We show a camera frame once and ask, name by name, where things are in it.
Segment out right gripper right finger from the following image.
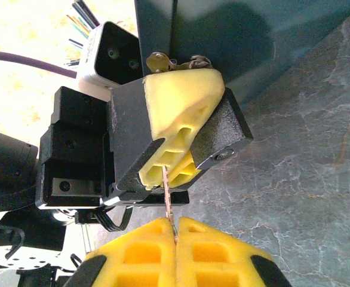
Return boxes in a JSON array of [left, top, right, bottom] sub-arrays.
[[176, 216, 293, 287]]

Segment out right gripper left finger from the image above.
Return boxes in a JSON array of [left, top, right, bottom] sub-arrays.
[[63, 217, 177, 287]]

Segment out brass key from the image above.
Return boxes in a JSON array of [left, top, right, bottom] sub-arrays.
[[146, 51, 179, 74]]

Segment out small metal key ring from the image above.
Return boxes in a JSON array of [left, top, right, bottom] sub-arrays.
[[183, 54, 213, 70]]

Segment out silver key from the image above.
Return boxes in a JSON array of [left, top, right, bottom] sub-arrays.
[[162, 165, 179, 243]]

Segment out teal metal box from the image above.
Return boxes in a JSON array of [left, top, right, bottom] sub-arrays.
[[134, 0, 350, 110]]

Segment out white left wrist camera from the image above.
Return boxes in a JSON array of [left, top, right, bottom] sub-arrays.
[[75, 20, 145, 90]]

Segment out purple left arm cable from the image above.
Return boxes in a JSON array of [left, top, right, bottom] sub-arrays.
[[0, 50, 78, 80]]

